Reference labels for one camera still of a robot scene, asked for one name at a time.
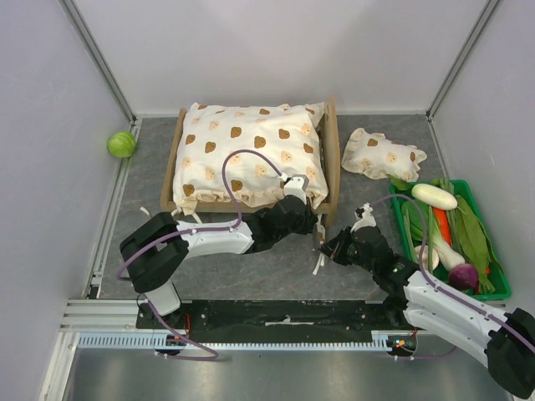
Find wooden pet bed frame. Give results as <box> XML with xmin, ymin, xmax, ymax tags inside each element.
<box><xmin>160</xmin><ymin>96</ymin><xmax>341</xmax><ymax>228</ymax></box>

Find bear print cream quilt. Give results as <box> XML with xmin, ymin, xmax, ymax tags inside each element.
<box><xmin>167</xmin><ymin>103</ymin><xmax>329</xmax><ymax>230</ymax></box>

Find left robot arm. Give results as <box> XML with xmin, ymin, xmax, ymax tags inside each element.
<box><xmin>120</xmin><ymin>195</ymin><xmax>318</xmax><ymax>328</ymax></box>

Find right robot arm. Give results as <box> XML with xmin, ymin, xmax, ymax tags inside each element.
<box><xmin>320</xmin><ymin>226</ymin><xmax>534</xmax><ymax>399</ymax></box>

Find orange carrot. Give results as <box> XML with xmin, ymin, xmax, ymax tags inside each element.
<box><xmin>432</xmin><ymin>207</ymin><xmax>451</xmax><ymax>246</ymax></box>

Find white radish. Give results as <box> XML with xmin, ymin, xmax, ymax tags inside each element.
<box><xmin>411</xmin><ymin>183</ymin><xmax>457</xmax><ymax>211</ymax></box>

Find bear print small pillow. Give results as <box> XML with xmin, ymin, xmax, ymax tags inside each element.
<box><xmin>341</xmin><ymin>128</ymin><xmax>427</xmax><ymax>182</ymax></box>

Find purple cabbage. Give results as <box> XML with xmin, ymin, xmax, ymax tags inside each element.
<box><xmin>448</xmin><ymin>263</ymin><xmax>479</xmax><ymax>291</ymax></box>

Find green plastic basket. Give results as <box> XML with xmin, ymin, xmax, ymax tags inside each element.
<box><xmin>390</xmin><ymin>180</ymin><xmax>512</xmax><ymax>302</ymax></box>

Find green cabbage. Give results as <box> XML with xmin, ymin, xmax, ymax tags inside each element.
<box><xmin>107</xmin><ymin>131</ymin><xmax>137</xmax><ymax>158</ymax></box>

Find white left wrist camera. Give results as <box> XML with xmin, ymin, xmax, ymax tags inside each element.
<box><xmin>279</xmin><ymin>173</ymin><xmax>309</xmax><ymax>204</ymax></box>

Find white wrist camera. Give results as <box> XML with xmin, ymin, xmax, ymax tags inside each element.
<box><xmin>279</xmin><ymin>173</ymin><xmax>309</xmax><ymax>204</ymax></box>
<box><xmin>351</xmin><ymin>202</ymin><xmax>376</xmax><ymax>232</ymax></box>

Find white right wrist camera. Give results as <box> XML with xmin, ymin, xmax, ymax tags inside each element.
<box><xmin>351</xmin><ymin>202</ymin><xmax>376</xmax><ymax>232</ymax></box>

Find white cable duct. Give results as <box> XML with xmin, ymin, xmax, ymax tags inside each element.
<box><xmin>77</xmin><ymin>331</ymin><xmax>415</xmax><ymax>353</ymax></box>

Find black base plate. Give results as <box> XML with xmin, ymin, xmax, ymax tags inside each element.
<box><xmin>135</xmin><ymin>298</ymin><xmax>436</xmax><ymax>340</ymax></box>

